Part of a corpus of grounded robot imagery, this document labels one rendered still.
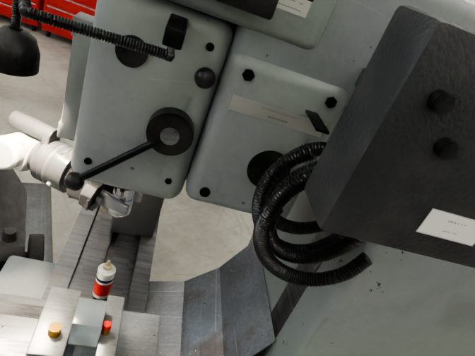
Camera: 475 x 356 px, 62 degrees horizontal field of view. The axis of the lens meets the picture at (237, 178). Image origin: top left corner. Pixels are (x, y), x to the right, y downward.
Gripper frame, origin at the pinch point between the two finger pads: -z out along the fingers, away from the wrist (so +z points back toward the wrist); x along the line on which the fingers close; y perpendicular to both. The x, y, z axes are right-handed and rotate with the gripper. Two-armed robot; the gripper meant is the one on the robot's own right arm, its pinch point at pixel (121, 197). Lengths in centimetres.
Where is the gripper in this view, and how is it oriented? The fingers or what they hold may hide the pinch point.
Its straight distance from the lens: 82.6
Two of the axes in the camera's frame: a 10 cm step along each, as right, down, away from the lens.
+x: 2.8, -4.0, 8.7
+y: -3.4, 8.1, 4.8
